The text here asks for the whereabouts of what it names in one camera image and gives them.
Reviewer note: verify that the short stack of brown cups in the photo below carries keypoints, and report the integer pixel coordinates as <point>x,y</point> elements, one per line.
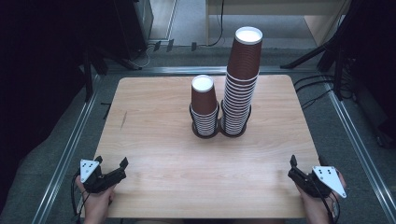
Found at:
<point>204,102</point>

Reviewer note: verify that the black metal stand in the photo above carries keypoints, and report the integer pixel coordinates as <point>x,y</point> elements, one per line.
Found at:
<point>88,77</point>

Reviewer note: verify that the metal floor rail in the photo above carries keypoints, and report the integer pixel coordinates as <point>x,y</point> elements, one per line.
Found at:
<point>358,149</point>
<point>67,155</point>
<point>174,70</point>

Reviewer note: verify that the tall stack of brown cups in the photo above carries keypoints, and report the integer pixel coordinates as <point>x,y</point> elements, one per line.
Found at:
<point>241,93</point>

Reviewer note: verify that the light wooden desk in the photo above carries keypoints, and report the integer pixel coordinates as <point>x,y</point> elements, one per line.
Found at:
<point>320,21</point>

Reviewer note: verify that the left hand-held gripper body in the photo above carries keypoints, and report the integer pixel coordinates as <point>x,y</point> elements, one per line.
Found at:
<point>104,180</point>

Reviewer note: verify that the black tripod stand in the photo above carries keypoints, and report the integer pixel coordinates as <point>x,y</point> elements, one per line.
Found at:
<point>337,46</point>

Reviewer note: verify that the person's left hand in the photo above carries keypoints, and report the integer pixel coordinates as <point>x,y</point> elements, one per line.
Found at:
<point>98,205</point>

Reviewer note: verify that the black computer tower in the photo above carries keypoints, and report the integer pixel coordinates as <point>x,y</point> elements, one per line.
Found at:
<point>134,28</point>

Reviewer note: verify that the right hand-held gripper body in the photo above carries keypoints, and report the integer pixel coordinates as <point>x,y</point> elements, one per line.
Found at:
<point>306,183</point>

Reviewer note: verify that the person's right hand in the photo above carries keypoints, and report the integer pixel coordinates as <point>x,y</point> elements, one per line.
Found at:
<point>316,210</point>

